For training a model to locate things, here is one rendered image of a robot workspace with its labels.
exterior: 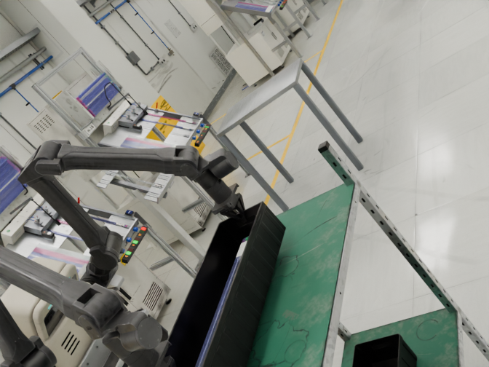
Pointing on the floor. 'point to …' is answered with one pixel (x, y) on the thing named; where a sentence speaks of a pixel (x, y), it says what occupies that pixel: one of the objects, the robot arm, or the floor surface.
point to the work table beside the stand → (257, 100)
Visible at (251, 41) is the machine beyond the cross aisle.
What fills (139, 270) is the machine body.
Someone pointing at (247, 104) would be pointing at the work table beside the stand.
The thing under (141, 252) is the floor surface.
